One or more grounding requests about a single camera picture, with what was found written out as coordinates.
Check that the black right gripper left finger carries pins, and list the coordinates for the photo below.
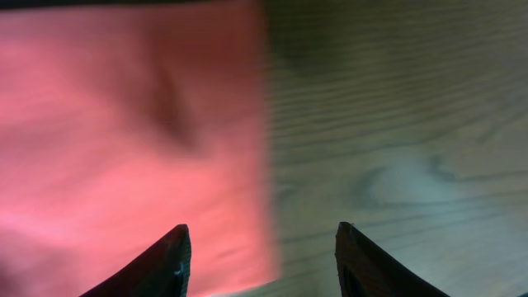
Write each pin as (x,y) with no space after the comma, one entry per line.
(162,270)

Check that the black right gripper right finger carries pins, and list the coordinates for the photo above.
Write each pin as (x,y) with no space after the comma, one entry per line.
(366,270)

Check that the red t-shirt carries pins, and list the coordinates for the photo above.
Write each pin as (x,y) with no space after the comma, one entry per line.
(119,123)

